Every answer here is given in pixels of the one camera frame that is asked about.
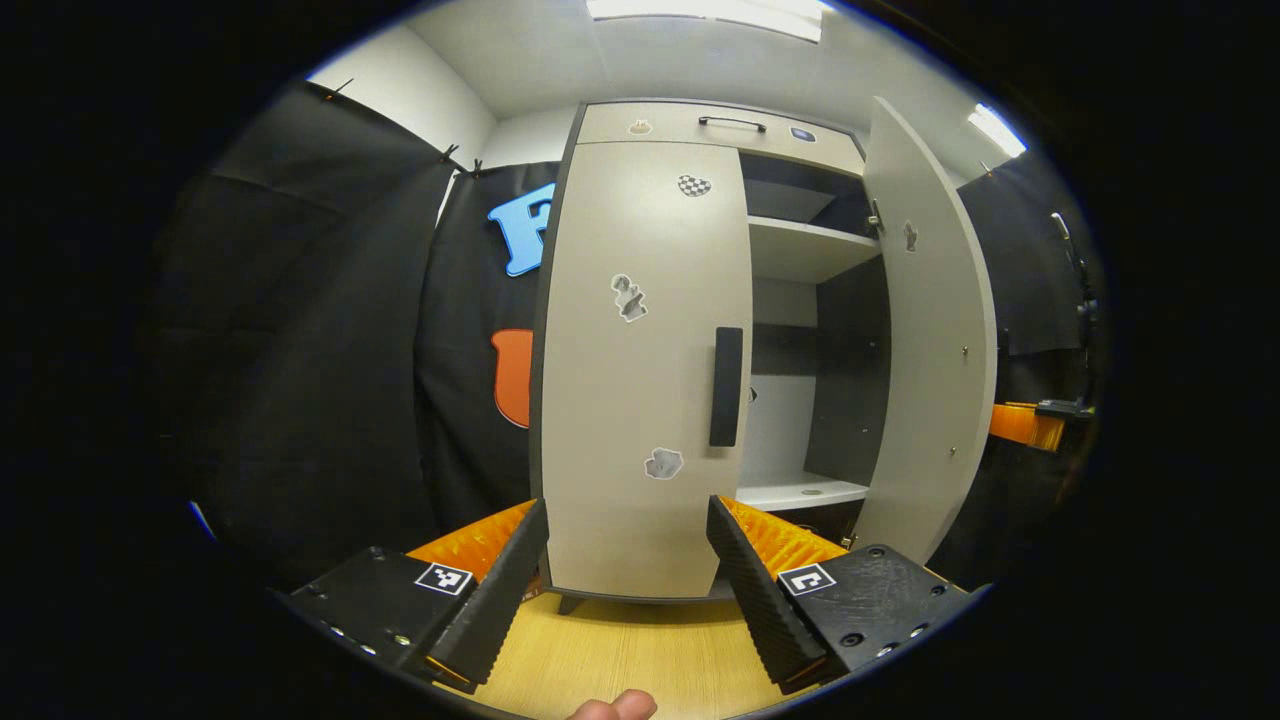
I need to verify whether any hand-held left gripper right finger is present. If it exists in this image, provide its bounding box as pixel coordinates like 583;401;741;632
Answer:
706;494;991;698

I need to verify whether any long ceiling light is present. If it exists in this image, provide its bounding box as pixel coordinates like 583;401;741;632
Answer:
585;0;836;43

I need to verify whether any thin dark pole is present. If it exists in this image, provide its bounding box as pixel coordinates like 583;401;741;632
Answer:
1050;212;1101;401

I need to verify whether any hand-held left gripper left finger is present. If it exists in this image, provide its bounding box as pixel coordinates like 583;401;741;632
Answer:
275;497;551;696

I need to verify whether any beige cabinet drawer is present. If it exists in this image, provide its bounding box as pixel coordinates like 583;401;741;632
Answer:
578;100;867;178

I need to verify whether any black door handle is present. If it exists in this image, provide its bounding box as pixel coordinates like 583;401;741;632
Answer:
709;326;745;448

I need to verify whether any small ceiling light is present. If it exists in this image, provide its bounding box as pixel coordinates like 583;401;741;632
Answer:
967;103;1028;159

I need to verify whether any beige double-door shoe cabinet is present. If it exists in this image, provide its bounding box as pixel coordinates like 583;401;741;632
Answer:
528;97;893;615

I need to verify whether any beige cabinet door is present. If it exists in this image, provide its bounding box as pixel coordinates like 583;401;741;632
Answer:
850;96;999;567
540;140;754;603

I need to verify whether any black backdrop cloth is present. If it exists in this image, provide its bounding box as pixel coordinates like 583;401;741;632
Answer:
955;150;1106;591
415;160;561;536
150;80;471;591

